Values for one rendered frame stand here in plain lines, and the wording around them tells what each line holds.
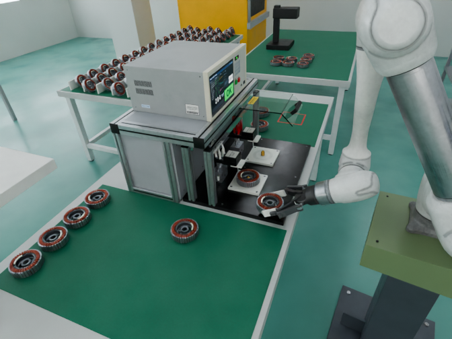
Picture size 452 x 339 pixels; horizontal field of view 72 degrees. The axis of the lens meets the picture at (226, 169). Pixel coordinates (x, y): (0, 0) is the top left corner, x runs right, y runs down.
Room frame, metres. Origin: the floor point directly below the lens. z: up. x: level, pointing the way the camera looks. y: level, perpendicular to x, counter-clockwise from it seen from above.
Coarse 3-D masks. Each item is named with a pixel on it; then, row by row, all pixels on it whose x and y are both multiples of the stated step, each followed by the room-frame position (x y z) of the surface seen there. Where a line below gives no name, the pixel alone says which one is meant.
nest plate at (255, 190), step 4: (260, 176) 1.21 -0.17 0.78; (264, 176) 1.21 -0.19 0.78; (232, 180) 1.19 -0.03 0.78; (260, 180) 1.18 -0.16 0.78; (264, 180) 1.18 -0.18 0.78; (232, 184) 1.16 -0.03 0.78; (236, 184) 1.16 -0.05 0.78; (260, 184) 1.15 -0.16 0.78; (228, 188) 1.14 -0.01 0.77; (232, 188) 1.13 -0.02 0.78; (236, 188) 1.13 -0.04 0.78; (240, 188) 1.13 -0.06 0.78; (244, 188) 1.12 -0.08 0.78; (248, 188) 1.12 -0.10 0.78; (252, 188) 1.12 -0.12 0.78; (256, 188) 1.12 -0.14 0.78; (260, 188) 1.12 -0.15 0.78; (244, 192) 1.11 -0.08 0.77; (248, 192) 1.10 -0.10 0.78; (252, 192) 1.09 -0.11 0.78; (256, 192) 1.09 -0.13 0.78
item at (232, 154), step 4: (228, 152) 1.23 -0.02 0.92; (232, 152) 1.22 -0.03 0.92; (236, 152) 1.22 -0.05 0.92; (240, 152) 1.22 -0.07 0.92; (224, 156) 1.19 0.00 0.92; (228, 156) 1.19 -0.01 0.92; (232, 156) 1.19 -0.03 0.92; (236, 156) 1.19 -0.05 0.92; (240, 156) 1.22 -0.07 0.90; (216, 160) 1.21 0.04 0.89; (220, 160) 1.20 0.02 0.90; (224, 160) 1.19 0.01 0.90; (228, 160) 1.18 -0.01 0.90; (232, 160) 1.18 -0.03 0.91; (236, 160) 1.17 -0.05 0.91; (240, 160) 1.21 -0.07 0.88; (244, 160) 1.21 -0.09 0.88; (220, 164) 1.24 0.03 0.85; (228, 164) 1.18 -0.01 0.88; (232, 164) 1.17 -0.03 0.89; (236, 164) 1.17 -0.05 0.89; (240, 164) 1.18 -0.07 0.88; (220, 168) 1.23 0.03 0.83
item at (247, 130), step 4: (244, 128) 1.45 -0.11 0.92; (248, 128) 1.44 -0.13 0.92; (252, 128) 1.44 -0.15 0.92; (256, 128) 1.44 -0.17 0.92; (232, 132) 1.46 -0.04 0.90; (236, 132) 1.46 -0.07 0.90; (244, 132) 1.41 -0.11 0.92; (248, 132) 1.41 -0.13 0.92; (252, 132) 1.41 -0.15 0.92; (256, 132) 1.45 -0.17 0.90; (228, 136) 1.44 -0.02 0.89; (232, 136) 1.43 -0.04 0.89; (236, 136) 1.42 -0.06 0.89; (240, 136) 1.41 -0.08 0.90; (244, 136) 1.41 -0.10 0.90; (248, 136) 1.40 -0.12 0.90; (252, 136) 1.39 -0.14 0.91; (256, 136) 1.43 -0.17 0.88; (260, 136) 1.43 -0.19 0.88; (236, 140) 1.44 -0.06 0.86; (248, 140) 1.40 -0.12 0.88; (252, 140) 1.39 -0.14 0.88; (256, 140) 1.39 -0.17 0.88; (236, 144) 1.44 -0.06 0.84
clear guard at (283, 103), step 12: (252, 96) 1.52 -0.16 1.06; (264, 96) 1.51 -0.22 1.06; (276, 96) 1.50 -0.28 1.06; (288, 96) 1.49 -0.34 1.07; (240, 108) 1.39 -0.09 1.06; (252, 108) 1.37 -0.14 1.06; (264, 108) 1.37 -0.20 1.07; (276, 108) 1.36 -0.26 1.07; (288, 108) 1.38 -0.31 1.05; (300, 108) 1.46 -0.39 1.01; (288, 120) 1.29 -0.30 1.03
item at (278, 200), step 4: (260, 196) 1.00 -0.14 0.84; (264, 196) 0.99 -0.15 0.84; (268, 196) 1.00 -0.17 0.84; (272, 196) 0.99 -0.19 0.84; (276, 196) 0.99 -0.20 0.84; (280, 196) 0.99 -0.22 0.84; (256, 200) 0.98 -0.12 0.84; (260, 200) 0.97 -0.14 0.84; (264, 200) 0.99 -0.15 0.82; (268, 200) 0.98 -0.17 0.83; (272, 200) 0.99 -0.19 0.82; (276, 200) 0.97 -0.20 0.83; (280, 200) 0.96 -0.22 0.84; (256, 204) 0.96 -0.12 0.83; (260, 204) 0.94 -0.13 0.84; (268, 204) 0.95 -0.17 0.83; (272, 204) 0.95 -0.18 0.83; (276, 204) 0.94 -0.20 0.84; (280, 204) 0.94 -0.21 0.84; (260, 208) 0.93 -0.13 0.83; (264, 208) 0.92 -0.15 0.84; (268, 208) 0.92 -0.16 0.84; (272, 208) 0.92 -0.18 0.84; (260, 212) 0.93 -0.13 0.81
